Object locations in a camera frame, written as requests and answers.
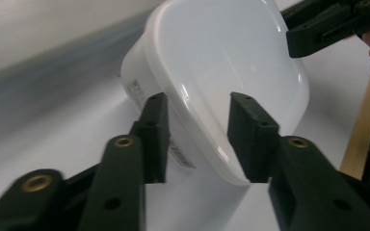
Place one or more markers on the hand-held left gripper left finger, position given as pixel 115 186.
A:
pixel 125 179

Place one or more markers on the white plastic container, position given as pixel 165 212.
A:
pixel 224 73

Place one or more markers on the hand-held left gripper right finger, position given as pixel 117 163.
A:
pixel 302 179

